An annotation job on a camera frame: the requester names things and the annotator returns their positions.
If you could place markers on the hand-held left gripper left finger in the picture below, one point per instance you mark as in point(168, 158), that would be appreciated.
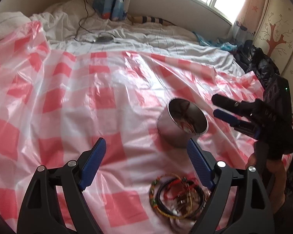
point(92, 163)

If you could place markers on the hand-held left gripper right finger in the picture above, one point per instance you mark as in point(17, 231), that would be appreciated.
point(199, 165)

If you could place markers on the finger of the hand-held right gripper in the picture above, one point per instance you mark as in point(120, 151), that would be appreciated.
point(225, 115)
point(232, 103)

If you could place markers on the round metal tin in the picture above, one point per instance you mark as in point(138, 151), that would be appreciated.
point(183, 124)

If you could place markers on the person's right forearm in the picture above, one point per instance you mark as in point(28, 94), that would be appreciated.
point(278, 182)

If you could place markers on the person's right hand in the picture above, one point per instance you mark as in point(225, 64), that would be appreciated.
point(250, 161)

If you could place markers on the red white checked plastic sheet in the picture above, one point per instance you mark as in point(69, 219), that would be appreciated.
point(75, 102)

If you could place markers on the blue plastic bag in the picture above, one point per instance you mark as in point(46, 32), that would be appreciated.
point(210, 41)

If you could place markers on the pink printed curtain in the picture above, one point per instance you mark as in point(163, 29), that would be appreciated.
point(245, 17)

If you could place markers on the wardrobe with tree print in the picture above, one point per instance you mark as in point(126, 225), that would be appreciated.
point(278, 29)

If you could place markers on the white bed sheet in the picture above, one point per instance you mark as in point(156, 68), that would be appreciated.
point(161, 41)

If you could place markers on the black tan striped cloth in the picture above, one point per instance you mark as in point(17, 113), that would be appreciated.
point(149, 19)

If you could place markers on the round grey device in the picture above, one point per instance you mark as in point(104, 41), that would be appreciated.
point(103, 39)

